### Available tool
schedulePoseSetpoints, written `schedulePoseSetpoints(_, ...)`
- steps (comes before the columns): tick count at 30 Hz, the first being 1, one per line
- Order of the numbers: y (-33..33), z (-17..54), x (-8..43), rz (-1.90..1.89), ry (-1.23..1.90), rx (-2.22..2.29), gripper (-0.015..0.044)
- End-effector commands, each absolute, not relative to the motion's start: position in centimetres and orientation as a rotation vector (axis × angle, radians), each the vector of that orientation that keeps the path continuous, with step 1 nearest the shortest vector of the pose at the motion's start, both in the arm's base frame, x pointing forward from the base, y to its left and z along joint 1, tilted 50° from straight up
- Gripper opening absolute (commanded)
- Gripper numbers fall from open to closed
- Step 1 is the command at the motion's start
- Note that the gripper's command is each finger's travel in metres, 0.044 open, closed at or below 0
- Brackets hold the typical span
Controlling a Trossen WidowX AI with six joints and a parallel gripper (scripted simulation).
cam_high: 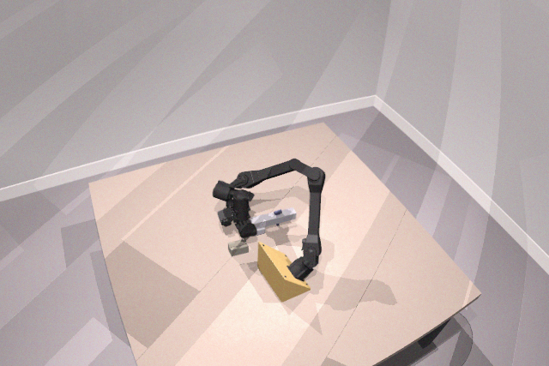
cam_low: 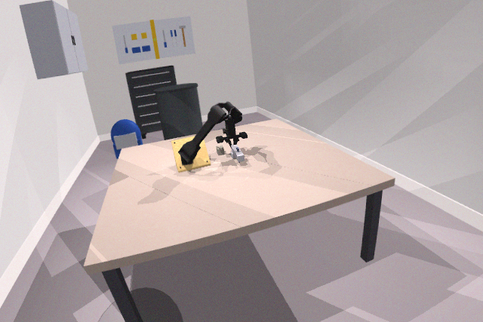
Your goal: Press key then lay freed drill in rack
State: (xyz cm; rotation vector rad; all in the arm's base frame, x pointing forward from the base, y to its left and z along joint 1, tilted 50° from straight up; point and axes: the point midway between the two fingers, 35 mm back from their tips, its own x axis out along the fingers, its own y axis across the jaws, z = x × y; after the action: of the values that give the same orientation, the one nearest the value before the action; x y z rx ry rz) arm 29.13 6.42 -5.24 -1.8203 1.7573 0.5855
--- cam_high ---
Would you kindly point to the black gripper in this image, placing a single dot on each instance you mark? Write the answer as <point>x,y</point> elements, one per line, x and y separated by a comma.
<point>245,228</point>

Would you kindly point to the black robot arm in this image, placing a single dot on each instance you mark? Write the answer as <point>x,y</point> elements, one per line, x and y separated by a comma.
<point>312,247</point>

